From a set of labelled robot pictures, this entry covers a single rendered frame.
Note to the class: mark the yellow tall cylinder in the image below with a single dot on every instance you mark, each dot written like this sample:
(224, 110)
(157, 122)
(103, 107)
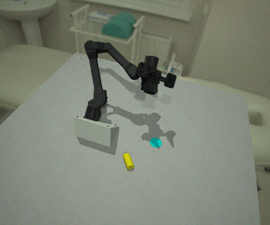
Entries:
(128, 161)

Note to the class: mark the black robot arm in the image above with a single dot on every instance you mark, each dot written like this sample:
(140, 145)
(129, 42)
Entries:
(92, 49)

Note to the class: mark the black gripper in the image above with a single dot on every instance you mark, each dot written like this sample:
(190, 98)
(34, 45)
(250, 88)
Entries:
(147, 71)

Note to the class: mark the cyan circle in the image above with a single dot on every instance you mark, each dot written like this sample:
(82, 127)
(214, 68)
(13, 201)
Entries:
(155, 142)

